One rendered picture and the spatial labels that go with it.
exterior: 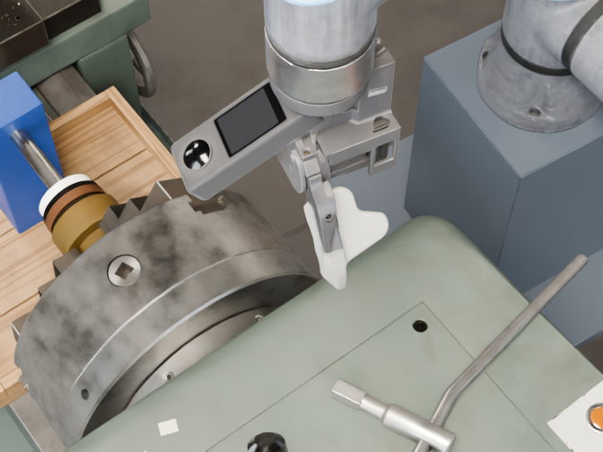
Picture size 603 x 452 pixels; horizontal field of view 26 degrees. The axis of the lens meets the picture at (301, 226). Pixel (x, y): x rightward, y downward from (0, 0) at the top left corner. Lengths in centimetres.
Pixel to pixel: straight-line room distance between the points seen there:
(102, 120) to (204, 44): 121
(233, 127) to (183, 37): 205
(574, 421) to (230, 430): 31
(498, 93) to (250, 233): 36
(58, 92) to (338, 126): 94
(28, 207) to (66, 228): 24
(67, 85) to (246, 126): 93
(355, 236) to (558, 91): 53
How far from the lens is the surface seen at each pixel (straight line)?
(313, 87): 88
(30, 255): 170
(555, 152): 152
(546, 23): 140
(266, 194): 275
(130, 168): 175
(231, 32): 300
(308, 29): 83
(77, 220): 144
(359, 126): 97
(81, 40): 186
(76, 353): 128
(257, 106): 95
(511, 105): 151
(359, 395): 116
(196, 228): 130
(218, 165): 95
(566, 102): 150
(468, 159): 159
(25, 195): 166
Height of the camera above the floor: 234
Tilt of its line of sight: 60 degrees down
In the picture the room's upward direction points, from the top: straight up
